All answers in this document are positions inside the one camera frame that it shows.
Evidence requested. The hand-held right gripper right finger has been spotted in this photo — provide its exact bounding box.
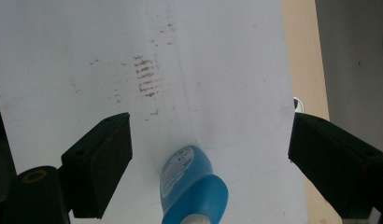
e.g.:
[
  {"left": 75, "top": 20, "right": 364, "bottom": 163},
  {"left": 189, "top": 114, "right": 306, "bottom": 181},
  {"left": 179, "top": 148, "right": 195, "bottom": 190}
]
[{"left": 287, "top": 112, "right": 383, "bottom": 218}]

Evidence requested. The small round white object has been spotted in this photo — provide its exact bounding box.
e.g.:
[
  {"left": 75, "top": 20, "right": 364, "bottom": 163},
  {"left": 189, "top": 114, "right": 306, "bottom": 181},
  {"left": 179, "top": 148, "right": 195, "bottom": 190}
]
[{"left": 292, "top": 96, "right": 305, "bottom": 114}]

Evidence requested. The white paper sheet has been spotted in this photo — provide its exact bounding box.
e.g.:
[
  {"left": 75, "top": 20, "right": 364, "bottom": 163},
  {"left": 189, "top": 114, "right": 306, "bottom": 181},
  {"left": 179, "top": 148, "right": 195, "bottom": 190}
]
[{"left": 0, "top": 0, "right": 309, "bottom": 224}]

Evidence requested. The blue plastic bottle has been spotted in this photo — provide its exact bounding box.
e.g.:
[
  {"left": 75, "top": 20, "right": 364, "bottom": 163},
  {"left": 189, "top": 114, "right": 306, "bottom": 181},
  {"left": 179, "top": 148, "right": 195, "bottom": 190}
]
[{"left": 160, "top": 145, "right": 230, "bottom": 224}]

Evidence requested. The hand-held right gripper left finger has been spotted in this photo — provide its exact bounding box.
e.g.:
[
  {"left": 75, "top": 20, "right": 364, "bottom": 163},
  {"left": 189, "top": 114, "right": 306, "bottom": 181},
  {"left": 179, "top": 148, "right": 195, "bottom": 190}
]
[{"left": 61, "top": 112, "right": 134, "bottom": 219}]

